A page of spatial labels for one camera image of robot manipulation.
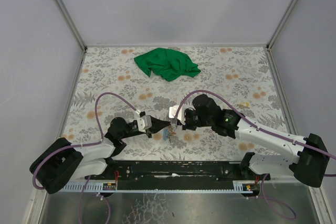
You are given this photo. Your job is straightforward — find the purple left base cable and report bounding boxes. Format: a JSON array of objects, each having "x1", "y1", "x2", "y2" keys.
[{"x1": 79, "y1": 176, "x2": 111, "y2": 224}]

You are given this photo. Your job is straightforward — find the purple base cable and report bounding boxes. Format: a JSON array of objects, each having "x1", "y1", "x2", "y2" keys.
[
  {"x1": 79, "y1": 176, "x2": 111, "y2": 224},
  {"x1": 258, "y1": 173, "x2": 296, "y2": 221}
]

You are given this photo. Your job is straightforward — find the aluminium corner post left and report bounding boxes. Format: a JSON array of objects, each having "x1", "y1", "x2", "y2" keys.
[{"x1": 54, "y1": 0, "x2": 87, "y2": 51}]

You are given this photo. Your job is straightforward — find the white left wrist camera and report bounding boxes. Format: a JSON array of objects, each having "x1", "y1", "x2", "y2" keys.
[{"x1": 135, "y1": 110, "x2": 152, "y2": 133}]

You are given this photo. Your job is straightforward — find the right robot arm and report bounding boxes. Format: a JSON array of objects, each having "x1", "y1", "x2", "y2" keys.
[{"x1": 169, "y1": 94, "x2": 331, "y2": 188}]

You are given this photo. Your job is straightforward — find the white slotted cable duct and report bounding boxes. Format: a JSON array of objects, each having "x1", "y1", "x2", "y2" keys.
[{"x1": 60, "y1": 178, "x2": 259, "y2": 194}]

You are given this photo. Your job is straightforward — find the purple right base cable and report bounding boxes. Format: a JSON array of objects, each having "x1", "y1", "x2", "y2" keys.
[{"x1": 258, "y1": 173, "x2": 296, "y2": 221}]

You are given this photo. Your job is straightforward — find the aluminium corner post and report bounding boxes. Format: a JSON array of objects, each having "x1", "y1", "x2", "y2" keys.
[
  {"x1": 54, "y1": 0, "x2": 87, "y2": 51},
  {"x1": 266, "y1": 0, "x2": 299, "y2": 51}
]

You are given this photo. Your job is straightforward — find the key with yellow ring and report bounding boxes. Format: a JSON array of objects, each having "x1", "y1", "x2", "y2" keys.
[{"x1": 239, "y1": 102, "x2": 249, "y2": 108}]

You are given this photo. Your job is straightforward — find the green crumpled cloth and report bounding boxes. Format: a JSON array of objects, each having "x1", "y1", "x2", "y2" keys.
[{"x1": 134, "y1": 48, "x2": 201, "y2": 82}]

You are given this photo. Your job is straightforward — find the aluminium corner post right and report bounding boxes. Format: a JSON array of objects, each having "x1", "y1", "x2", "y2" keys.
[{"x1": 266, "y1": 0, "x2": 299, "y2": 51}]

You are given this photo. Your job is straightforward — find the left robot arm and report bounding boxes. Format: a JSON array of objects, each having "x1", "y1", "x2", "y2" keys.
[{"x1": 29, "y1": 115, "x2": 171, "y2": 194}]

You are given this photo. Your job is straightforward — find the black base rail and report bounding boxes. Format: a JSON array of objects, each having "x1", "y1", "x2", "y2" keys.
[{"x1": 91, "y1": 160, "x2": 264, "y2": 182}]

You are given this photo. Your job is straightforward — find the metal key organizer blue handle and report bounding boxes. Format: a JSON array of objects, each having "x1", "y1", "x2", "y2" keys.
[{"x1": 163, "y1": 126, "x2": 176, "y2": 142}]

